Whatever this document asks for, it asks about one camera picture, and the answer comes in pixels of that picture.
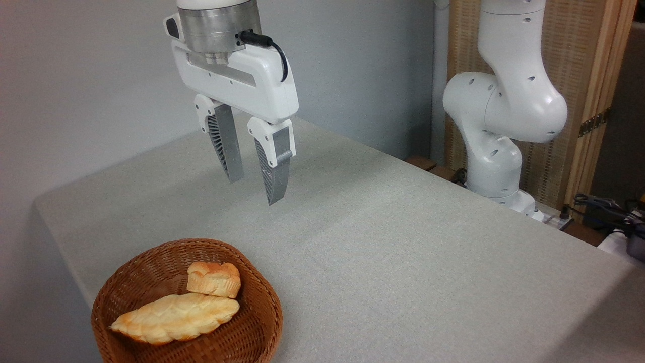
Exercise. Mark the white power strip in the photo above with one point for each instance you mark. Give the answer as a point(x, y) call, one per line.
point(552, 218)

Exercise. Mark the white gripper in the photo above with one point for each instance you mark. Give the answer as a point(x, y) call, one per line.
point(252, 85)

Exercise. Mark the woven folding screen wood frame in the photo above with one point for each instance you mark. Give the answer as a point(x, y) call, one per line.
point(574, 50)

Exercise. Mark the brown wicker basket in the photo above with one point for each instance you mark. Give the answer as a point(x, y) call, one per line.
point(151, 267)

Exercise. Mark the grey tablecloth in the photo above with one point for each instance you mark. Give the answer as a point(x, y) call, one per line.
point(403, 252)

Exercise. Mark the brown wooden block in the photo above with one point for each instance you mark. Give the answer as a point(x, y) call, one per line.
point(421, 163)
point(443, 173)

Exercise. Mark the small round bread roll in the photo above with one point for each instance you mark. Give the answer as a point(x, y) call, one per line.
point(214, 282)

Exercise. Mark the long braided bread loaf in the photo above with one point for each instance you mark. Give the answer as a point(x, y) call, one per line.
point(176, 317)

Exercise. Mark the metal screen hinge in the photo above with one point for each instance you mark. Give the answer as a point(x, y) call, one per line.
point(594, 122)

